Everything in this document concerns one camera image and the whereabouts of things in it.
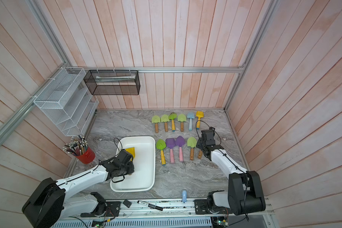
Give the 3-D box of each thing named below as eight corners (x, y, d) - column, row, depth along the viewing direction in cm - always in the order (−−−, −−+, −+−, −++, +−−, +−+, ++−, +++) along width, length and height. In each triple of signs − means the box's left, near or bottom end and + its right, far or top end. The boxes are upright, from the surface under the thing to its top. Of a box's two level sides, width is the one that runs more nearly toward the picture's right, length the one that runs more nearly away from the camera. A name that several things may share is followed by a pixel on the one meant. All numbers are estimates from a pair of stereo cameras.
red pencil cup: (77, 164, 91) (60, 151, 77) (83, 150, 98) (68, 135, 84) (94, 164, 91) (80, 151, 77) (99, 150, 98) (87, 135, 84)
